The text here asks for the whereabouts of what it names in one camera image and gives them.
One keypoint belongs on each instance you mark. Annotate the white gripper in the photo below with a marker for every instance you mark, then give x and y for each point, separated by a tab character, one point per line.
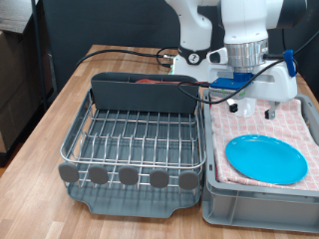
279	86

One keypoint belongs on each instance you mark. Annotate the blue plastic plate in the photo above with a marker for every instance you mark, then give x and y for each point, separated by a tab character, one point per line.
265	159

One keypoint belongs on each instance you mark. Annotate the reddish brown wooden spoon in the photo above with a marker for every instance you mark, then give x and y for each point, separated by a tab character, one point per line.
149	80

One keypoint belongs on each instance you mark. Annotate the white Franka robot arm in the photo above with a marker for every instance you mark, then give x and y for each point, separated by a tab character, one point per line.
196	30

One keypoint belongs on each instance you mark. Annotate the pink checkered towel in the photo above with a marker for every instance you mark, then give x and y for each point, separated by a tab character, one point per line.
292	126

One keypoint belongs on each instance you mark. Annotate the grey plastic crate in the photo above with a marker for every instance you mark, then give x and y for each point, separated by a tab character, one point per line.
265	212

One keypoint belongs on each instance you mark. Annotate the dark grey cutlery holder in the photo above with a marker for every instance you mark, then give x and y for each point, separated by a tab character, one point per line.
143	98

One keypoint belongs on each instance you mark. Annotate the grey plastic drain tray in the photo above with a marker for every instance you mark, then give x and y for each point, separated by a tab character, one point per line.
133	207

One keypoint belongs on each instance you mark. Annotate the black metal pole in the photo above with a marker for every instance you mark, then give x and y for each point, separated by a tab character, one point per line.
38	49

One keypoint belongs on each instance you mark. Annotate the brown cardboard box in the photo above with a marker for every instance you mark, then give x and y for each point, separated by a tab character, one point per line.
16	83

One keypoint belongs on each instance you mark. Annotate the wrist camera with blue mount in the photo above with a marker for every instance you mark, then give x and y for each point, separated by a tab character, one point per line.
229	84

